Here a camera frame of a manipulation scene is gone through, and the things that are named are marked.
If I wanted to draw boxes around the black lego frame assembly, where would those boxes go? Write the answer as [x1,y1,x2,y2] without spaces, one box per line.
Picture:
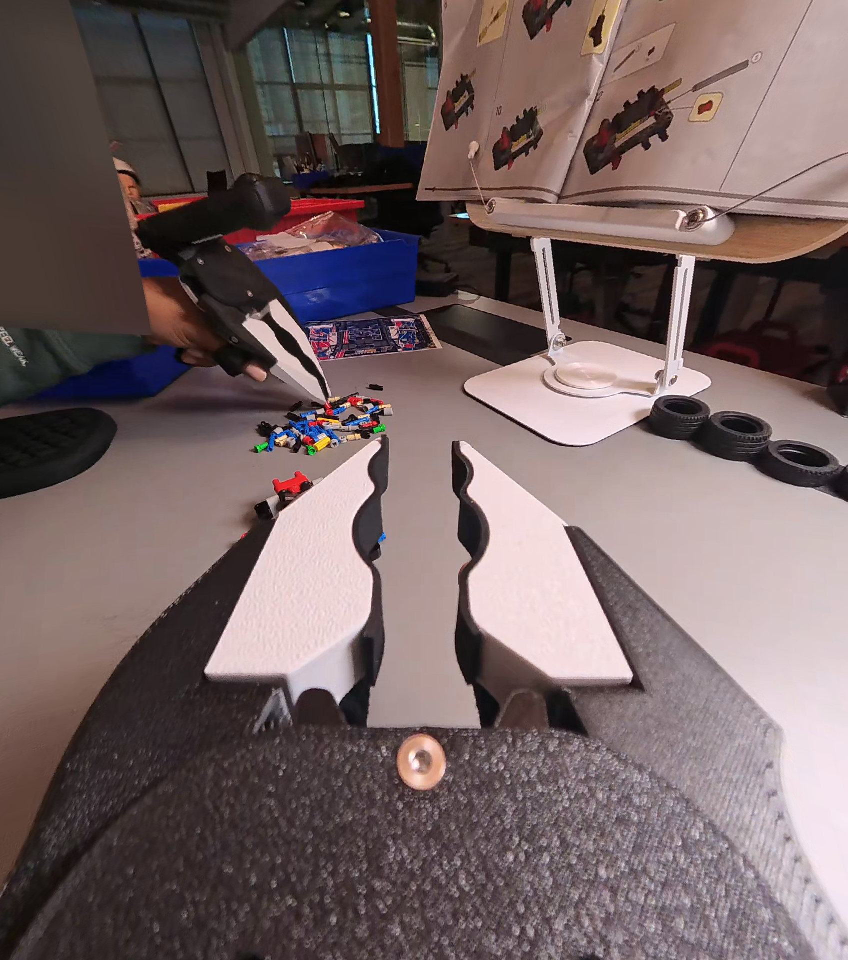
[240,471,389,543]

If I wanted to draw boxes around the clear bags of lego parts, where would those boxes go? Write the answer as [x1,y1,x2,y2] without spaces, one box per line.
[255,211,383,252]

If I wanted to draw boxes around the holographic sticker sheet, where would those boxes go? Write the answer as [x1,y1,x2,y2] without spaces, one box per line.
[304,315,442,363]

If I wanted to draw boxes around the lego instruction booklet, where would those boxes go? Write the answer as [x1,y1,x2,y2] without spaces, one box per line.
[416,0,848,226]

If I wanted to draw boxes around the person's left forearm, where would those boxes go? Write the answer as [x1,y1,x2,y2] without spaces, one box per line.
[0,324,162,430]

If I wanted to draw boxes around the red plastic crate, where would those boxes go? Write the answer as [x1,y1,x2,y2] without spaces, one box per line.
[145,195,366,228]

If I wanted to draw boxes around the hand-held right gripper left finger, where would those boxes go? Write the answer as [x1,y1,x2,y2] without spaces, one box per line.
[202,437,392,725]

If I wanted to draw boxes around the black mesh armrest pad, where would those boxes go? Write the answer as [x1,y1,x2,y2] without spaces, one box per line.
[0,408,119,513]

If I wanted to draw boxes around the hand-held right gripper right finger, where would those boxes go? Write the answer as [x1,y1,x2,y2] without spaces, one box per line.
[451,439,635,727]

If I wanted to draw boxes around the pile of small lego pins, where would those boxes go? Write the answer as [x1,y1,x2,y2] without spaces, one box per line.
[253,384,396,456]

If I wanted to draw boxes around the wooden pillar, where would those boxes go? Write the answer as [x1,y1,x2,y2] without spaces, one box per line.
[366,0,407,149]

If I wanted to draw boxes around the blue plastic bin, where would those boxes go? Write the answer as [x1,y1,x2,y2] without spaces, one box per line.
[32,257,194,403]

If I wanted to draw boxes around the person's left hand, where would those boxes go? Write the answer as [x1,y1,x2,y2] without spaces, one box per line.
[142,276,271,384]

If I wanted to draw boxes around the white stand base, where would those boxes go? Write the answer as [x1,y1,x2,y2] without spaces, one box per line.
[463,123,848,448]

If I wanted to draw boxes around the black desk mat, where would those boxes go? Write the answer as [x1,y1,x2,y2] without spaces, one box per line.
[430,302,569,370]

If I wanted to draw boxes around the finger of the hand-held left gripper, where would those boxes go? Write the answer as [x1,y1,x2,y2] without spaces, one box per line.
[266,298,333,399]
[241,315,327,400]

